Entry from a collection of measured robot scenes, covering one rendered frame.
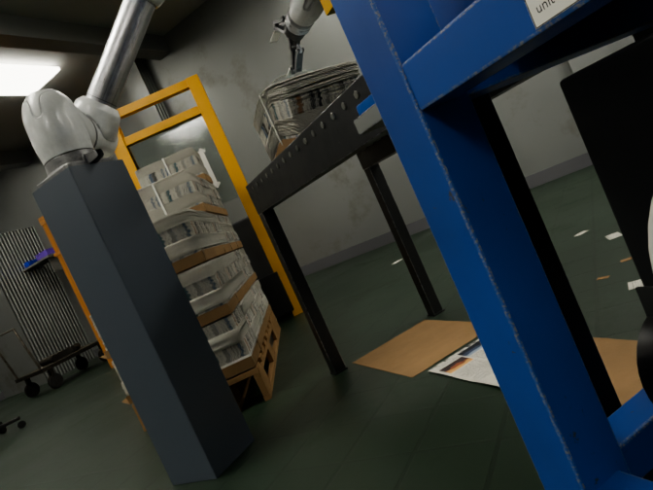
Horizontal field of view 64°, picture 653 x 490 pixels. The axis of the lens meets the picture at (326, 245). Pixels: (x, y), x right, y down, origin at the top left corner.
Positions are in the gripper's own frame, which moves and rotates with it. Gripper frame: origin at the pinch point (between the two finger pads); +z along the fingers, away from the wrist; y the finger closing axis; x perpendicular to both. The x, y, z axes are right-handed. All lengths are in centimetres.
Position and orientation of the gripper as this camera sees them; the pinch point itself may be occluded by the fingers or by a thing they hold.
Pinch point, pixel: (281, 56)
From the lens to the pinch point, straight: 202.7
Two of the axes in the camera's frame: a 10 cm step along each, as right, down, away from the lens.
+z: -3.3, 1.8, 9.3
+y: 4.2, 9.1, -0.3
